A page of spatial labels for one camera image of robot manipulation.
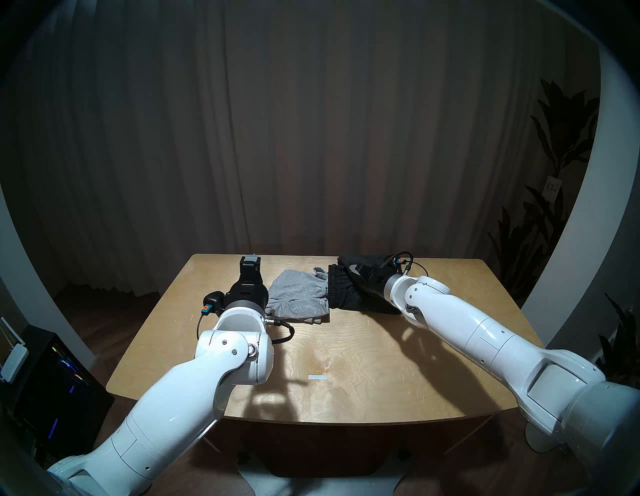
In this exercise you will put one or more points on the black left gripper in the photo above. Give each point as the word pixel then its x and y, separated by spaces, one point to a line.
pixel 245 292

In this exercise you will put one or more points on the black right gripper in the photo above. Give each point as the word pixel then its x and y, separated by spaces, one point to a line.
pixel 372 285

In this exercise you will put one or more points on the black shorts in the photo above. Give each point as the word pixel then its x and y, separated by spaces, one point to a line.
pixel 350 287

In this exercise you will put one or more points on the grey shorts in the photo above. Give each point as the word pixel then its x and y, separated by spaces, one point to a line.
pixel 300 295

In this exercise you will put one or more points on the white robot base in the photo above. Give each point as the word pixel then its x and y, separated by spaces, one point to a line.
pixel 320 482

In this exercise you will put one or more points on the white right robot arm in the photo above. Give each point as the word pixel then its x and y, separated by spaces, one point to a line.
pixel 500 345

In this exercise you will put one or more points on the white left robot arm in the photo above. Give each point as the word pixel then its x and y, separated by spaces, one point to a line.
pixel 170 410

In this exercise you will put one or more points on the brown pleated curtain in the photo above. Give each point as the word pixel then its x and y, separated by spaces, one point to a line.
pixel 300 125

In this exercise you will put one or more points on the white plant tag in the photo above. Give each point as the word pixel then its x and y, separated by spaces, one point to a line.
pixel 552 188

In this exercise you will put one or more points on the black computer tower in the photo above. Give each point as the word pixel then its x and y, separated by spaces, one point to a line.
pixel 55 395

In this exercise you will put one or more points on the white round plant pot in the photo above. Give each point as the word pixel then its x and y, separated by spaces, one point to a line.
pixel 537 440

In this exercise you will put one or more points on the tall dark leafy plant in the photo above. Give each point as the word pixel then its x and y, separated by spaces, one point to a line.
pixel 565 130

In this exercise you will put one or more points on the small white box device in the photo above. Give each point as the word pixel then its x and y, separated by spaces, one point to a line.
pixel 14 362

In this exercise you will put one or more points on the small dark potted plant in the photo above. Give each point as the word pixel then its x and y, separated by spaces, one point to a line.
pixel 620 345

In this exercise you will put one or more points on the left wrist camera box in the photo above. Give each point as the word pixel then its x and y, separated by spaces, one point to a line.
pixel 212 301

